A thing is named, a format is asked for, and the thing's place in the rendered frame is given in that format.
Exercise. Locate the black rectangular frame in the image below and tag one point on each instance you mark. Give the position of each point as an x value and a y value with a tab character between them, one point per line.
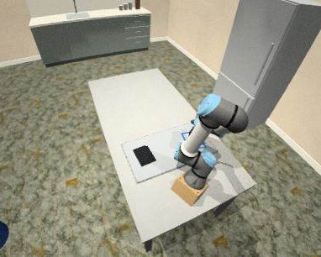
144	155

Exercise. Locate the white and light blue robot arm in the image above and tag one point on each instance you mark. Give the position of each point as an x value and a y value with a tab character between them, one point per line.
216	117

